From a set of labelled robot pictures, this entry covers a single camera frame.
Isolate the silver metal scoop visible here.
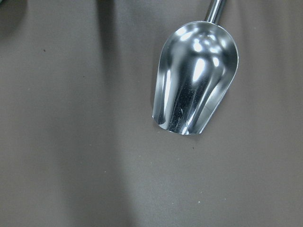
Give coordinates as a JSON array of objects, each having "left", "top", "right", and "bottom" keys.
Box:
[{"left": 152, "top": 0, "right": 239, "bottom": 135}]

